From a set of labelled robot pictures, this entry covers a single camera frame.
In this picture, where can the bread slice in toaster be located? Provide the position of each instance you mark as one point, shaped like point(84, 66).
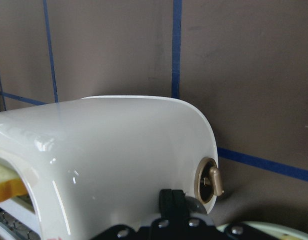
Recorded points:
point(11, 185)

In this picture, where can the light green plate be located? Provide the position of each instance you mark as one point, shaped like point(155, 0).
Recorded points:
point(248, 230)

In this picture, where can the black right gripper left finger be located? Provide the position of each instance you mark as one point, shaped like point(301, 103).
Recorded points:
point(165, 207)

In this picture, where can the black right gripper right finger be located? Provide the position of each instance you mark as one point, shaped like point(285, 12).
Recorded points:
point(180, 212)

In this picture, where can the white two-slot toaster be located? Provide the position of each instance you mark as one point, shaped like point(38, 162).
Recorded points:
point(91, 163)

